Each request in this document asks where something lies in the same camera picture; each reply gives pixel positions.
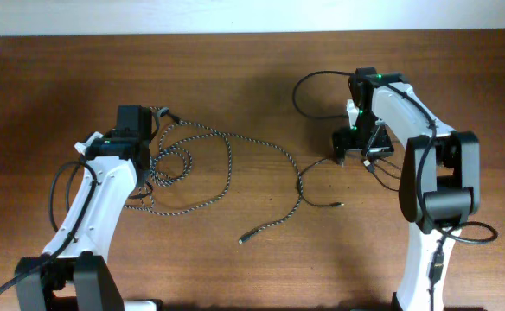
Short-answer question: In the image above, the braided black white cable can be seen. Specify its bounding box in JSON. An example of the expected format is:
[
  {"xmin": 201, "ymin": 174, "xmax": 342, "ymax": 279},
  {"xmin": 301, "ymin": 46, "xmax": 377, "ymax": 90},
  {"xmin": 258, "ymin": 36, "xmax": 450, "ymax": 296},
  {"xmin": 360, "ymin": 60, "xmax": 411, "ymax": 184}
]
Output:
[{"xmin": 124, "ymin": 105, "xmax": 304, "ymax": 244}]

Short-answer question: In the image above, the left camera cable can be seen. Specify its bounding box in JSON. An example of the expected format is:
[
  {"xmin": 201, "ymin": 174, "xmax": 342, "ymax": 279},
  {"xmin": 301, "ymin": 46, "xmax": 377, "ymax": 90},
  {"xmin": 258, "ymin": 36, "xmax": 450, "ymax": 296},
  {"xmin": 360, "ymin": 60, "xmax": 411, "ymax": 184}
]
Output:
[{"xmin": 0, "ymin": 160, "xmax": 100, "ymax": 311}]

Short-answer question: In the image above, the camera cable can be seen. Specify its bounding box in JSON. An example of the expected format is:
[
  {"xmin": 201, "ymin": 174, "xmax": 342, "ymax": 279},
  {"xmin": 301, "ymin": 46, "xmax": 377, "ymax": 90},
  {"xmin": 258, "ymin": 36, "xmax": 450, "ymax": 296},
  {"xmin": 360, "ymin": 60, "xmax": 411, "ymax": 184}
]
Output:
[
  {"xmin": 0, "ymin": 160, "xmax": 100, "ymax": 311},
  {"xmin": 291, "ymin": 70, "xmax": 499, "ymax": 311}
]

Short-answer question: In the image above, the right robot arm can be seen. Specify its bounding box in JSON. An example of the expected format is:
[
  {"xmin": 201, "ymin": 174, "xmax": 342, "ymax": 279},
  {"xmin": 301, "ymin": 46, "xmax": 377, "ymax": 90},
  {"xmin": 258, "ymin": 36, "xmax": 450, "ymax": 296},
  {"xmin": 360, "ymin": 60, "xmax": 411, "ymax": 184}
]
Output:
[{"xmin": 332, "ymin": 67, "xmax": 481, "ymax": 310}]

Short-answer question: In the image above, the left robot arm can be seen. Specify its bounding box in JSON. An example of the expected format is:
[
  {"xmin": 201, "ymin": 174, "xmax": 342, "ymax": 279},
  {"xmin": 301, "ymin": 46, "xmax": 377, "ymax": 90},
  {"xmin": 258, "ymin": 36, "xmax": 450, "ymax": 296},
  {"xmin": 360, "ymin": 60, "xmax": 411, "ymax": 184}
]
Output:
[{"xmin": 15, "ymin": 105, "xmax": 160, "ymax": 310}]

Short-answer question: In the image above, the right camera cable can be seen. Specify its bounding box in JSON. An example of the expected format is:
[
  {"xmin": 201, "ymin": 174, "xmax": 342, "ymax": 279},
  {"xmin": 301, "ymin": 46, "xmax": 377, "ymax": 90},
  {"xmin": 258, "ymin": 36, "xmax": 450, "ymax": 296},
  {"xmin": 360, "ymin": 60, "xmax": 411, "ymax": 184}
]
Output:
[{"xmin": 291, "ymin": 70, "xmax": 499, "ymax": 311}]

